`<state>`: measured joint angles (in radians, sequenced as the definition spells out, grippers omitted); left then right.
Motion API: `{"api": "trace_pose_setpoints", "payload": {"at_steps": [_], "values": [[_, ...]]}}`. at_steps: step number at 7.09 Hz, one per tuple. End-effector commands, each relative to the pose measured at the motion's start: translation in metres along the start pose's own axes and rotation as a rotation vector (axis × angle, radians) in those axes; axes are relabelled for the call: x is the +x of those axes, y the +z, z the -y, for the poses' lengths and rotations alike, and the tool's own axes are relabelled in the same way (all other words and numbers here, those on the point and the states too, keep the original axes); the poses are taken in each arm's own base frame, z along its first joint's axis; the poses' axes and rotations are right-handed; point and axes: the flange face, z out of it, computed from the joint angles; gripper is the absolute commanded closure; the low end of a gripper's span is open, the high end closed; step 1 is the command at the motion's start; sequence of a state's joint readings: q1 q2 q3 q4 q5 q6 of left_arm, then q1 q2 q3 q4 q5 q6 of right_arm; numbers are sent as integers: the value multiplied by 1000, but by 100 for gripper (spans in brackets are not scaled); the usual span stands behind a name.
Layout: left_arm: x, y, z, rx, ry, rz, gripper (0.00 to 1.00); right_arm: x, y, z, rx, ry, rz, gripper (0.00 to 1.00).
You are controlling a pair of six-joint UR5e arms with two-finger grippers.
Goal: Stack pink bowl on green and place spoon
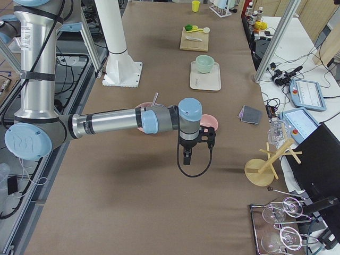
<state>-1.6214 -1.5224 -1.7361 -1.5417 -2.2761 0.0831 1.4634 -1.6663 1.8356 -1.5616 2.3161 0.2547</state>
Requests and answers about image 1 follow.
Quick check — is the black monitor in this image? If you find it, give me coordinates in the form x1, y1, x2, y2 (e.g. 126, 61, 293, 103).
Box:
287, 124, 339, 202

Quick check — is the yellow cup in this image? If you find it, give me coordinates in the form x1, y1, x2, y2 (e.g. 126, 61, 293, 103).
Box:
192, 0, 200, 12

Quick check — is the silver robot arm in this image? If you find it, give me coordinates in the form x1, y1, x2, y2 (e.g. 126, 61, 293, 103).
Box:
4, 1, 203, 164

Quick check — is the folded grey cloth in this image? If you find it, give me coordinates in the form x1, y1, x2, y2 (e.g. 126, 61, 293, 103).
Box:
238, 105, 262, 125

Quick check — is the upper teach pendant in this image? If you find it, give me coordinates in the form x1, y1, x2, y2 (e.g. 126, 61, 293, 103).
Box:
290, 79, 327, 112

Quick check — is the wooden cutting board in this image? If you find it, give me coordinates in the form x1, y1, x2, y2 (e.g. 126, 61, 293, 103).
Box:
180, 28, 209, 52

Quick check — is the small pink bowl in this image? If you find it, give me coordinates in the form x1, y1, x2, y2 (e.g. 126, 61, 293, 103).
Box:
200, 114, 218, 131

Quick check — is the white dish rack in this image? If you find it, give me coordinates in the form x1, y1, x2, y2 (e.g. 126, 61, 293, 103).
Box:
209, 0, 235, 18

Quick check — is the wine glass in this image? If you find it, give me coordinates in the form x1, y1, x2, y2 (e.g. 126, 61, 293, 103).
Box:
262, 197, 303, 224
261, 226, 302, 254

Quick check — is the aluminium frame post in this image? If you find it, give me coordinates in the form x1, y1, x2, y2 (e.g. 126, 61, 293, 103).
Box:
254, 0, 301, 83

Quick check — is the green lime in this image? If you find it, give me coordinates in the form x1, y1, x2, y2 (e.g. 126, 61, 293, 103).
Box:
184, 24, 193, 31

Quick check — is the large pink ice bowl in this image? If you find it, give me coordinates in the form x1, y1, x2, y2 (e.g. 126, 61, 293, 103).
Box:
135, 102, 158, 134

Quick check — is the teach pendant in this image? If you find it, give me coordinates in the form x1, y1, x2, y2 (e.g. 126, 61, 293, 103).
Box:
290, 79, 327, 112
279, 107, 320, 144

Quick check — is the wooden mug tree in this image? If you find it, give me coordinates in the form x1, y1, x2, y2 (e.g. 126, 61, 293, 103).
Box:
244, 137, 302, 186

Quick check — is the upper wine glass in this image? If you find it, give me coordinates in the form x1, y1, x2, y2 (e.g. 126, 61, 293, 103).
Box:
262, 197, 303, 224

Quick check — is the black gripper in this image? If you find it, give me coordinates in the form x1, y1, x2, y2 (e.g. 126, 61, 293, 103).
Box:
180, 139, 197, 165

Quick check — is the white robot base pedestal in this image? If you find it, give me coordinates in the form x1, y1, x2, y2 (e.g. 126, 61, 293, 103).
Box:
95, 0, 143, 88

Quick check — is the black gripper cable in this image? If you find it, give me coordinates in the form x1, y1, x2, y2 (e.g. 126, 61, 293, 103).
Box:
176, 140, 214, 178

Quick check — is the mint green bowl stack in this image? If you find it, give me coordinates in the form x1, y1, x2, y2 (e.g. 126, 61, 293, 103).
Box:
195, 55, 215, 73

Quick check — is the wire glass rack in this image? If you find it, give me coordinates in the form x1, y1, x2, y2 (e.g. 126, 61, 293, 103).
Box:
249, 197, 319, 254

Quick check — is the cream rabbit tray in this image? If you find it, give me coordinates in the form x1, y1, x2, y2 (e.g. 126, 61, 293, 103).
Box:
190, 61, 222, 91

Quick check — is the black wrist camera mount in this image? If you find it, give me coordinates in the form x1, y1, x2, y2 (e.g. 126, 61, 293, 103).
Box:
199, 125, 216, 150

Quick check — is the lower wine glass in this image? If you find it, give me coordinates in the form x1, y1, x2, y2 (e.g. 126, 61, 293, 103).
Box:
261, 226, 302, 254

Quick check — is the lower teach pendant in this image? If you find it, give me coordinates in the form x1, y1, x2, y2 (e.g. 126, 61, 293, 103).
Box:
279, 107, 320, 144

